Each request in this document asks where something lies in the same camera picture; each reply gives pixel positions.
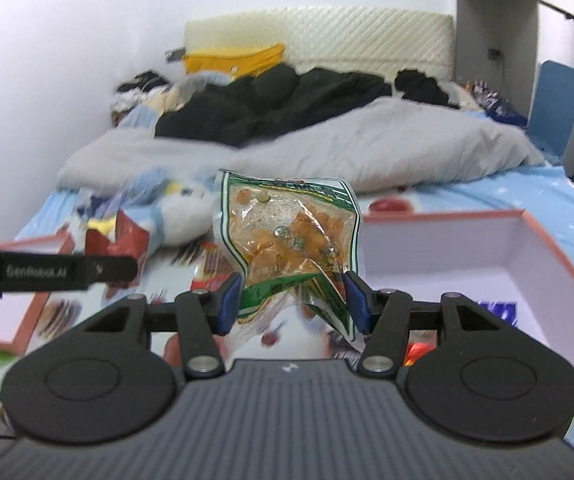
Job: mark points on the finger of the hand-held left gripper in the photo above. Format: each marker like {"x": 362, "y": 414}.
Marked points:
{"x": 114, "y": 270}

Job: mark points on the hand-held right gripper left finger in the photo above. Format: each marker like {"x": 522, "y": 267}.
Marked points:
{"x": 229, "y": 306}

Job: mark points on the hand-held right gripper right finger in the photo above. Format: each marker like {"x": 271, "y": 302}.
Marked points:
{"x": 358, "y": 306}

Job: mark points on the red foil snack packet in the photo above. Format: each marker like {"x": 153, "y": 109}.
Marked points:
{"x": 122, "y": 237}

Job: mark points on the shallow pink box lid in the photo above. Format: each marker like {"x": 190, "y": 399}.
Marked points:
{"x": 17, "y": 320}

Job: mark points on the green-edged clear snack packet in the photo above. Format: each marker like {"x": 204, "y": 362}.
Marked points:
{"x": 287, "y": 230}

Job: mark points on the deep pink cardboard box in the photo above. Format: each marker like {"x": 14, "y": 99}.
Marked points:
{"x": 442, "y": 255}

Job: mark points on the crumpled red yellow snack packet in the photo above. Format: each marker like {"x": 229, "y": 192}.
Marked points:
{"x": 419, "y": 352}

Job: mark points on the white blue plush toy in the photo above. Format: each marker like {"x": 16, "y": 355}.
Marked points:
{"x": 187, "y": 220}

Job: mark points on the blue snack packet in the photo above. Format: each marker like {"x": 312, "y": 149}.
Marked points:
{"x": 497, "y": 312}

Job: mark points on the food-print bed sheet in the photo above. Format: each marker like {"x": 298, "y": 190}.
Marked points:
{"x": 467, "y": 195}

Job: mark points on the grey blanket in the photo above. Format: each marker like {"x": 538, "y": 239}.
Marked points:
{"x": 367, "y": 150}

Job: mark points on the pile of clothes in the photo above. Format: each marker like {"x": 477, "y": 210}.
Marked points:
{"x": 137, "y": 97}

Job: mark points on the black clothing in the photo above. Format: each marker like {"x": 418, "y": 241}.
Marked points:
{"x": 277, "y": 105}

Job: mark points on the yellow cloth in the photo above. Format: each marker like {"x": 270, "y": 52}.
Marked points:
{"x": 232, "y": 62}

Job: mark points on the patterned cloth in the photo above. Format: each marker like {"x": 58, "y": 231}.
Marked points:
{"x": 492, "y": 100}

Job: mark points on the white padded headboard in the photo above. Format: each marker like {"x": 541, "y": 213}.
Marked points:
{"x": 342, "y": 35}

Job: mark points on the blue chair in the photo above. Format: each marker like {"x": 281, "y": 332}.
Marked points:
{"x": 554, "y": 105}

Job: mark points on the white cabinet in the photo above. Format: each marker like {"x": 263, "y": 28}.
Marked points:
{"x": 497, "y": 25}

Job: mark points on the wall power outlet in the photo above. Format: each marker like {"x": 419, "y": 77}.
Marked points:
{"x": 494, "y": 53}

